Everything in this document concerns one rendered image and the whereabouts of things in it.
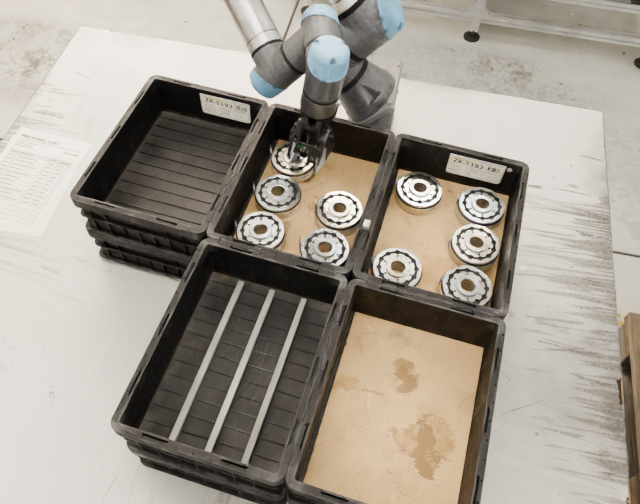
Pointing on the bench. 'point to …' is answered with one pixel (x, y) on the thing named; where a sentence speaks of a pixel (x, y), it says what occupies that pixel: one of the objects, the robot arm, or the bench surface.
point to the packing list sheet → (30, 180)
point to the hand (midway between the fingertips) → (306, 162)
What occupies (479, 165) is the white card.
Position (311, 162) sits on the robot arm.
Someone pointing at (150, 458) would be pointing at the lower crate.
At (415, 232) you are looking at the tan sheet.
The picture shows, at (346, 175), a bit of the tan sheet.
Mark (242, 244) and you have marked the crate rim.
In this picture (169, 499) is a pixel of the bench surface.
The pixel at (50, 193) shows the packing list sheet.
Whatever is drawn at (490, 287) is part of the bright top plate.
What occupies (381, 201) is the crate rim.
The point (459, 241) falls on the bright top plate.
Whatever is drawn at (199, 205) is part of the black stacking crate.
